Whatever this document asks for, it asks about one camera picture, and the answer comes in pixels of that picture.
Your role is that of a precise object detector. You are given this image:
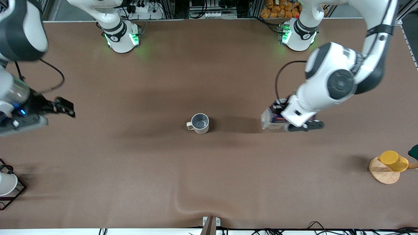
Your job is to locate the white power strip with plugs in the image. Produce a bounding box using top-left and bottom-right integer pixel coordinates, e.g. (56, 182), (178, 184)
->
(126, 0), (164, 16)

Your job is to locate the white cup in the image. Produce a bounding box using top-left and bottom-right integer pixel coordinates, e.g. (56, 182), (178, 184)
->
(0, 172), (18, 196)

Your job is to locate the yellow plastic cup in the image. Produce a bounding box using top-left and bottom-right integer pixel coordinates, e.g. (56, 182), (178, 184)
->
(378, 150), (409, 172)

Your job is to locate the brown table cover mat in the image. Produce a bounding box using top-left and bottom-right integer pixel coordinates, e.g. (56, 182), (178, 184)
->
(0, 18), (418, 229)

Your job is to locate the orange snack pile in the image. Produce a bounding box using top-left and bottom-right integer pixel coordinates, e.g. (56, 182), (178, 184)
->
(260, 0), (302, 19)

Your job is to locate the black floor cable bundle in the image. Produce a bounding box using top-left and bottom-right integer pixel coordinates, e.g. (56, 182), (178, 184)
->
(305, 221), (333, 235)

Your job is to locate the grey ceramic mug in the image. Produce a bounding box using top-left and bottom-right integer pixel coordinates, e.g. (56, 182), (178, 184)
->
(186, 113), (210, 134)

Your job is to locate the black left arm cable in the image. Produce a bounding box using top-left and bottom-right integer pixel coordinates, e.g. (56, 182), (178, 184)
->
(275, 60), (308, 102)

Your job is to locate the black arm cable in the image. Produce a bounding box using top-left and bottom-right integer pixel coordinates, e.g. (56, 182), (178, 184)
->
(275, 60), (308, 102)
(13, 59), (65, 95)

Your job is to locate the black wire rack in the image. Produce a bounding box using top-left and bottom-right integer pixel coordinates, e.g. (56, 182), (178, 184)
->
(0, 159), (27, 211)

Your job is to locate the blue milk carton green cap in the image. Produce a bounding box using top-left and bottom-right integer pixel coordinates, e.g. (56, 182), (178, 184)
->
(261, 98), (315, 131)

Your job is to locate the round wooden cup stand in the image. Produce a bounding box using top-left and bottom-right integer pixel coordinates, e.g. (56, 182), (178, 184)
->
(369, 156), (418, 185)

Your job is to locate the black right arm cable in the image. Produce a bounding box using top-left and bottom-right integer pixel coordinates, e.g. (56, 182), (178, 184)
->
(13, 59), (65, 95)

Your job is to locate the long white power strip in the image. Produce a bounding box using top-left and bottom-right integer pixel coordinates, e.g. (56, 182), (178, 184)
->
(205, 11), (237, 19)

